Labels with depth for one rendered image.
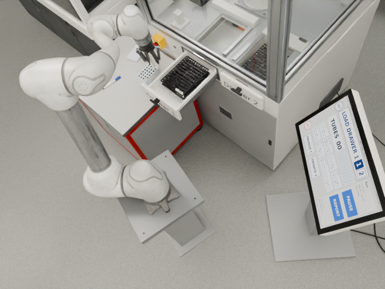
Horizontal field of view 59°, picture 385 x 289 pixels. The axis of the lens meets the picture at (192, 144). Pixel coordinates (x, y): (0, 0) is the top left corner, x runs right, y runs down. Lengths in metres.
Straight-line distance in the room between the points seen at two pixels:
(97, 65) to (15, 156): 2.27
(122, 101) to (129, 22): 0.63
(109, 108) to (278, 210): 1.32
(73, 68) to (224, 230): 1.64
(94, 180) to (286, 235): 1.37
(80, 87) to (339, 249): 1.89
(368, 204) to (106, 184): 1.08
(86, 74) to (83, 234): 1.78
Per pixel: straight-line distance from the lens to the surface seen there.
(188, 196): 1.74
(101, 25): 1.71
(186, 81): 1.94
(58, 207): 2.95
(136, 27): 1.70
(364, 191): 1.38
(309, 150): 1.57
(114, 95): 2.21
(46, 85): 1.28
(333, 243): 2.46
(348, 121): 1.48
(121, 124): 2.07
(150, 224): 1.74
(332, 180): 1.47
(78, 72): 1.20
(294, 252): 2.42
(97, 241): 2.72
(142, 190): 1.57
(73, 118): 1.39
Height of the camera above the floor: 2.41
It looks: 61 degrees down
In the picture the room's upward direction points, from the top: 22 degrees counter-clockwise
